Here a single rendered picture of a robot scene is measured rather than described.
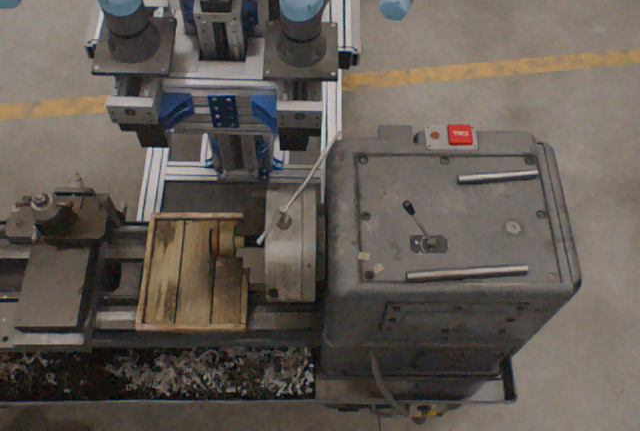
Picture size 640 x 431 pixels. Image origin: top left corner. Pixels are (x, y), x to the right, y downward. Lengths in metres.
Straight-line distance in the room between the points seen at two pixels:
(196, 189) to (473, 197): 1.50
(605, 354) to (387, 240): 1.63
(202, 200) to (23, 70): 1.33
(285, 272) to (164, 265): 0.48
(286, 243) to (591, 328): 1.76
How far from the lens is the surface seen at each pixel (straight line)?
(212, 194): 2.87
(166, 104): 2.12
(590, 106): 3.67
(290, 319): 1.92
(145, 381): 2.26
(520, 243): 1.67
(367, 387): 2.22
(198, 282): 1.96
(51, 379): 2.34
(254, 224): 1.74
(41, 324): 1.93
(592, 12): 4.12
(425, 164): 1.72
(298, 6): 1.85
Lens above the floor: 2.68
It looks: 60 degrees down
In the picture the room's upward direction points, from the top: 3 degrees clockwise
